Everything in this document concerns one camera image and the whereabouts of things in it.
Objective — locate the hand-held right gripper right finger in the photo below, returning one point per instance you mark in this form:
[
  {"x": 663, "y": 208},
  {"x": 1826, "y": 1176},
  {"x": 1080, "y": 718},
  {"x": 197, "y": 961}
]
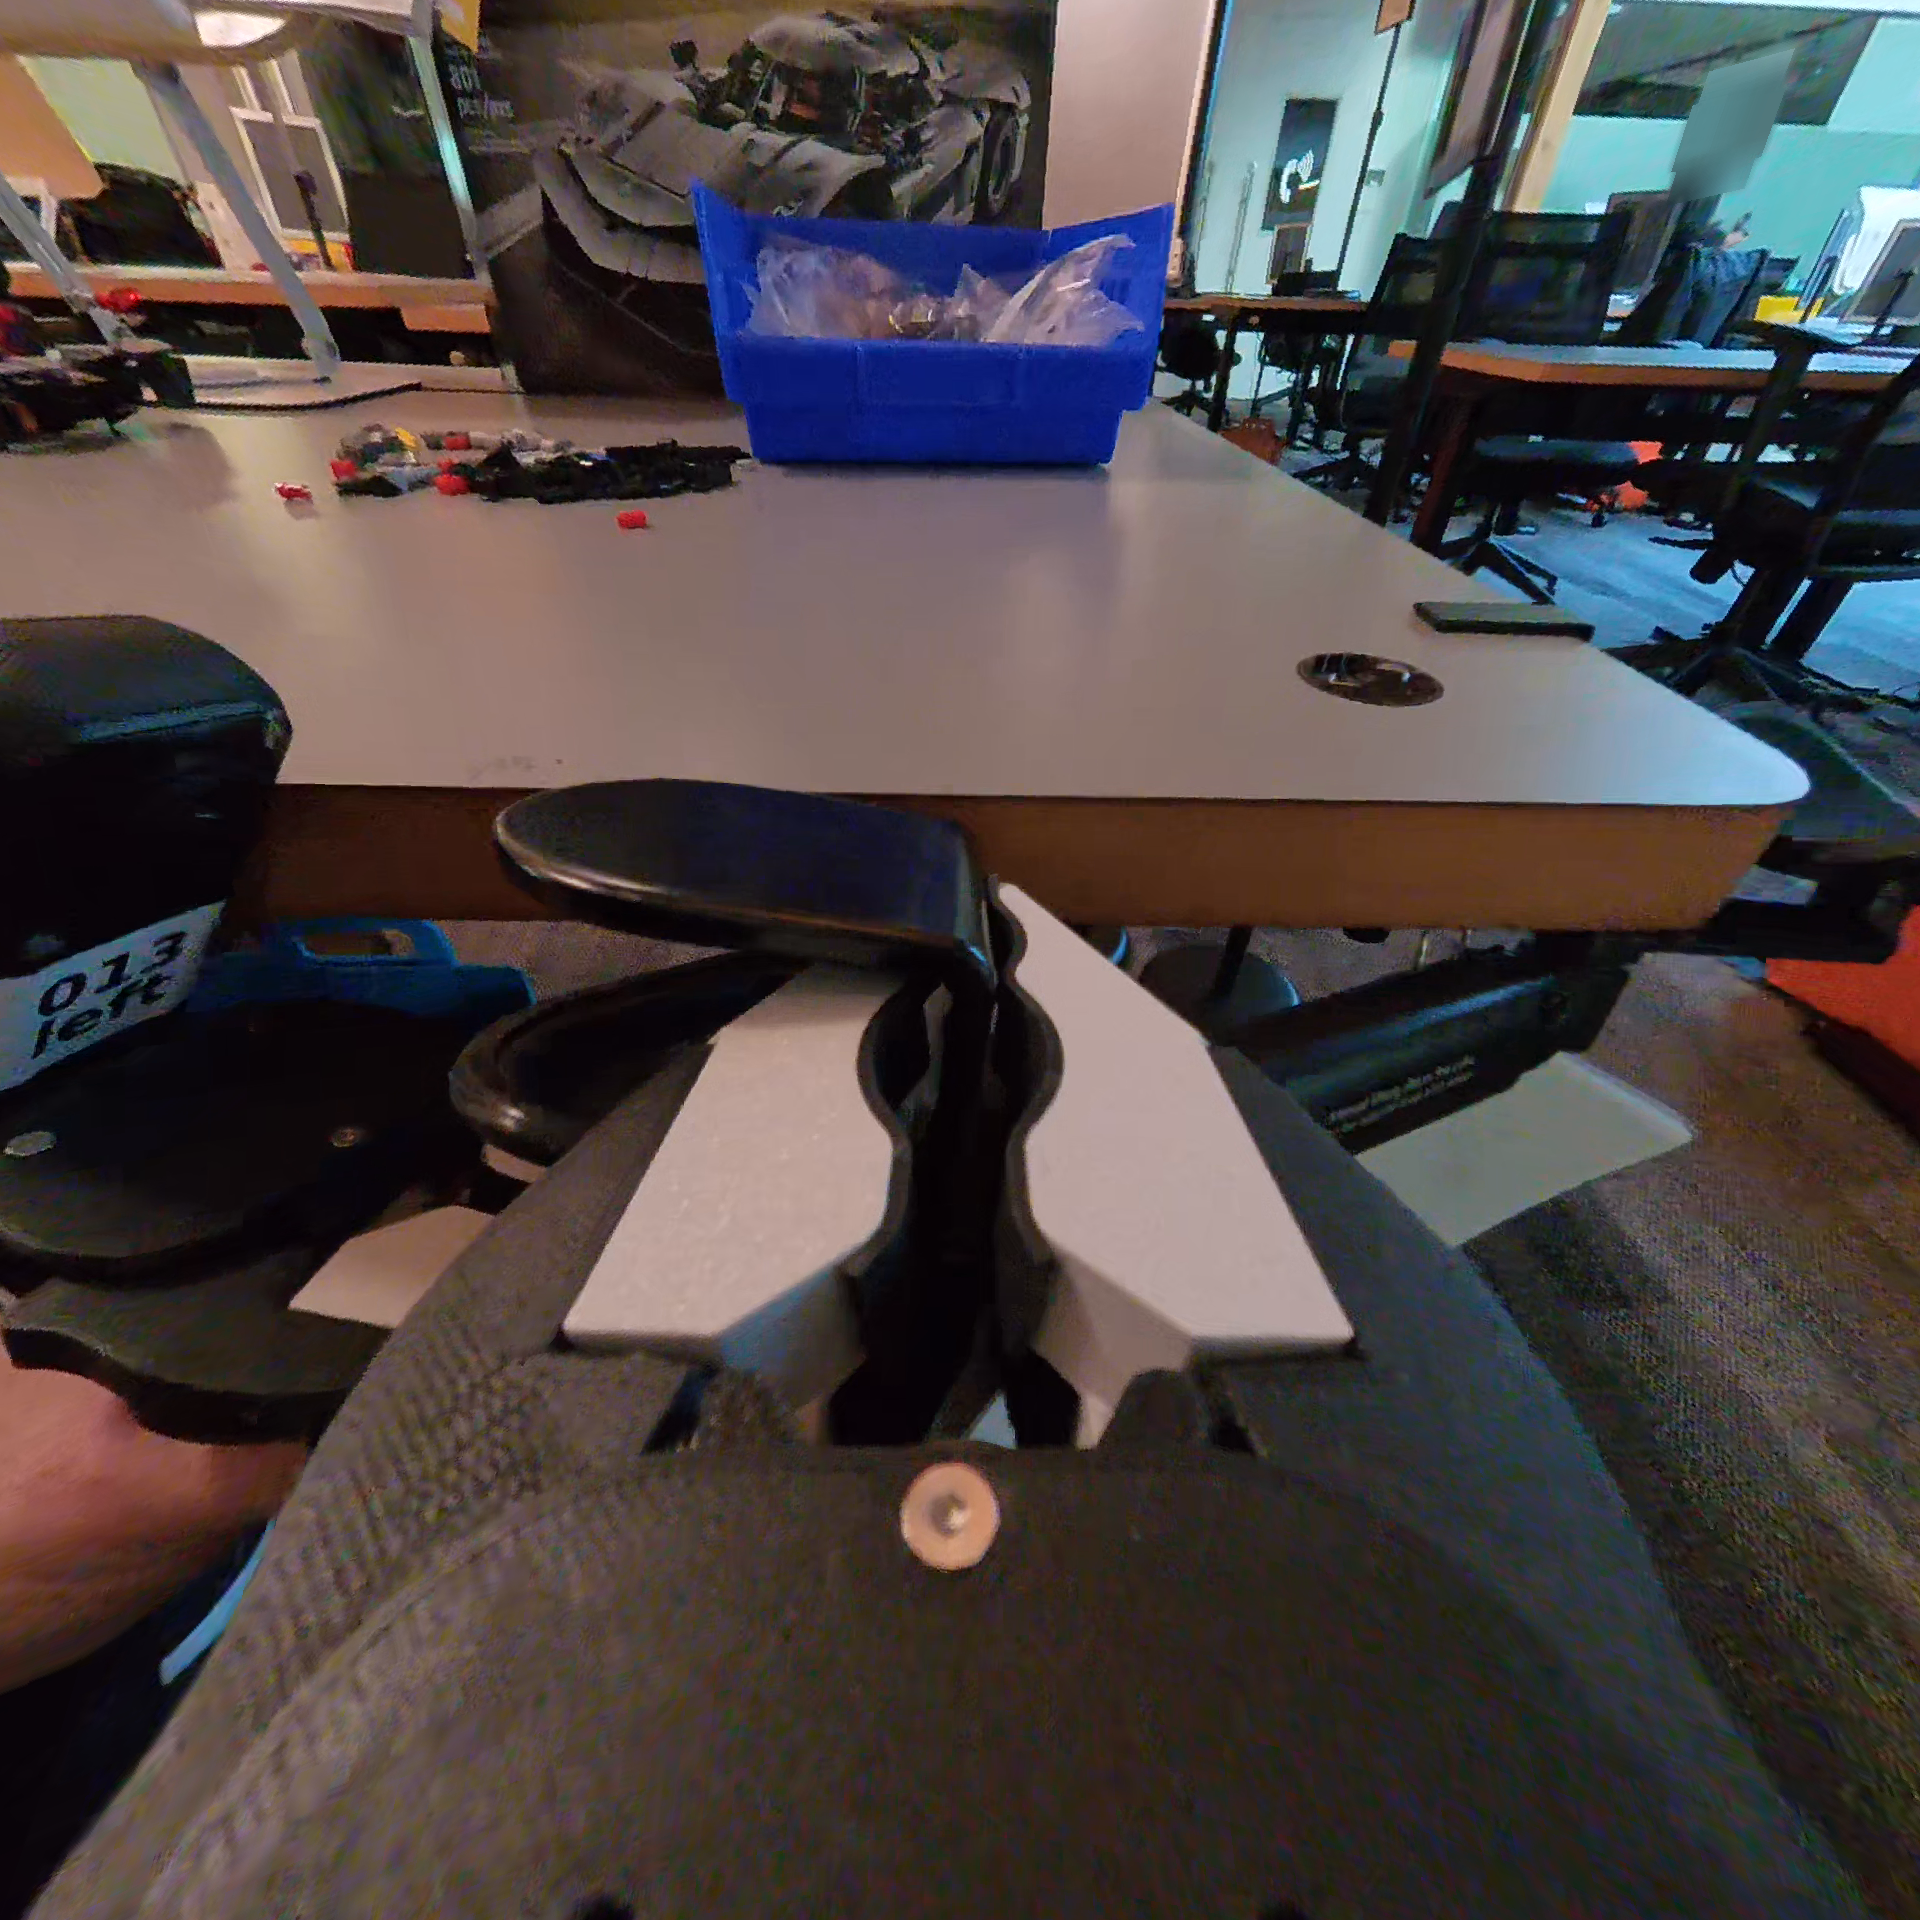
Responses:
[{"x": 1171, "y": 1184}]

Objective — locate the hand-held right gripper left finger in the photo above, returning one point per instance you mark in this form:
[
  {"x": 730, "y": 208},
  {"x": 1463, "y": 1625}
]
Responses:
[{"x": 720, "y": 1184}]

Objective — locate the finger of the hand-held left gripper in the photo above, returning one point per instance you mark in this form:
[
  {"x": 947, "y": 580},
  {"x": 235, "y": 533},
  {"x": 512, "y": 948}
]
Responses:
[{"x": 399, "y": 1259}]

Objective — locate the black desk clamp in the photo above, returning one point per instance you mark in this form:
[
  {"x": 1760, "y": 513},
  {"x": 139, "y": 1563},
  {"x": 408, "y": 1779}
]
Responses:
[{"x": 751, "y": 856}]

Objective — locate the person's left forearm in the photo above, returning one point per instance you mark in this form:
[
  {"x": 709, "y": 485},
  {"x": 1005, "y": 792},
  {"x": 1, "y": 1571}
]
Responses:
[{"x": 105, "y": 1516}]

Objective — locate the partly built lego model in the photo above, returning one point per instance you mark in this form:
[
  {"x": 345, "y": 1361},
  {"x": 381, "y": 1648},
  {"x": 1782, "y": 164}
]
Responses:
[{"x": 75, "y": 389}]

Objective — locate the pile of lego pieces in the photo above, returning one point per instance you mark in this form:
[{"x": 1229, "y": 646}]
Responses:
[{"x": 555, "y": 465}]

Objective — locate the printed lego box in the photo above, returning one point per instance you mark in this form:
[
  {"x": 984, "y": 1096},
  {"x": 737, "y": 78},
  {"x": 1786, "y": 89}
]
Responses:
[{"x": 630, "y": 225}]

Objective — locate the black pole stand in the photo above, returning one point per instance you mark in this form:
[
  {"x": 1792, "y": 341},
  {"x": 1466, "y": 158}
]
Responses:
[{"x": 1224, "y": 982}]

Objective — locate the blue felt tote bag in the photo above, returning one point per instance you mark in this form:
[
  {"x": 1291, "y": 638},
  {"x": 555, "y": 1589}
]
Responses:
[{"x": 359, "y": 973}]

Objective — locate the black round table disc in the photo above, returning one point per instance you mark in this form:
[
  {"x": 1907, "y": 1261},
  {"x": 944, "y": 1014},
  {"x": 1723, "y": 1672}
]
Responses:
[{"x": 1367, "y": 676}]

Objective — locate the white metal stand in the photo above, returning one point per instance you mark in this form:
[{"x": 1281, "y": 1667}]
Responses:
[{"x": 224, "y": 180}]

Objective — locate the black rectangular table plate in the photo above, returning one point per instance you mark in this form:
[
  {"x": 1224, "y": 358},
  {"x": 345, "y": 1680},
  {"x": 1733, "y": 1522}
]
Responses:
[{"x": 1501, "y": 618}]

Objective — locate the orange plastic bin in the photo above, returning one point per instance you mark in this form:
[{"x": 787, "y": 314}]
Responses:
[{"x": 1853, "y": 1004}]

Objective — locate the blue plastic bin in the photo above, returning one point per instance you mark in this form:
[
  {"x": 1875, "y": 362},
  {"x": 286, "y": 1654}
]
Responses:
[{"x": 930, "y": 389}]

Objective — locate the black mesh office chair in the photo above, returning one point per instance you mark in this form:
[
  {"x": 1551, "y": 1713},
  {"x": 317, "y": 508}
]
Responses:
[
  {"x": 1816, "y": 493},
  {"x": 1515, "y": 389}
]

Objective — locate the clear plastic bag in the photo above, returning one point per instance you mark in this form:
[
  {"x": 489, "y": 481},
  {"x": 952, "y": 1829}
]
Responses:
[{"x": 944, "y": 292}]

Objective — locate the wooden office desk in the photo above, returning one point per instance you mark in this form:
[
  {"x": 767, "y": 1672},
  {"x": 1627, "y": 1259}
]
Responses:
[{"x": 1650, "y": 368}]

